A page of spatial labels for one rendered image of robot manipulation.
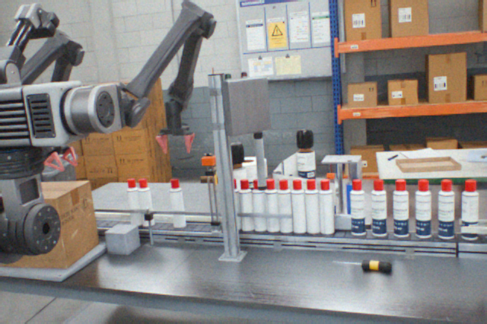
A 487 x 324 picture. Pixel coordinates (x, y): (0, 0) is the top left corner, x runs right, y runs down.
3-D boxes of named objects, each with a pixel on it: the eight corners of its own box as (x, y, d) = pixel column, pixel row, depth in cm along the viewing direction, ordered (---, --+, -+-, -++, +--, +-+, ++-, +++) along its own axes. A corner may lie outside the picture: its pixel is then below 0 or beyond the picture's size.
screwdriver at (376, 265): (392, 269, 158) (392, 261, 158) (390, 273, 156) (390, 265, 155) (332, 263, 167) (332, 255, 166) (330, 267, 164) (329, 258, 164)
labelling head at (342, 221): (364, 219, 192) (361, 155, 186) (361, 230, 180) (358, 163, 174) (329, 217, 196) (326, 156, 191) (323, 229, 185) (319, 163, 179)
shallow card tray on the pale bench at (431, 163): (450, 161, 304) (450, 156, 303) (462, 170, 280) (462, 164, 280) (395, 163, 309) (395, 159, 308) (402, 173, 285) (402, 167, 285)
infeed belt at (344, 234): (455, 243, 171) (455, 233, 170) (457, 253, 163) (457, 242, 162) (74, 227, 227) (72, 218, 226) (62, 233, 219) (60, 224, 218)
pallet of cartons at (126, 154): (178, 189, 606) (165, 77, 577) (159, 210, 526) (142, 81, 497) (88, 193, 624) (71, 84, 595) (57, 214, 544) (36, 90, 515)
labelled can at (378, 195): (387, 232, 176) (386, 178, 172) (386, 237, 172) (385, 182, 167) (373, 232, 178) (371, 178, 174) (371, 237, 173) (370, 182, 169)
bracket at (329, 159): (361, 157, 186) (361, 154, 186) (358, 163, 176) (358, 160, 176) (326, 157, 191) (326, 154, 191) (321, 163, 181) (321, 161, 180)
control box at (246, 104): (272, 129, 175) (267, 76, 171) (233, 137, 165) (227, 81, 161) (254, 127, 183) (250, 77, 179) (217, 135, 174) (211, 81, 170)
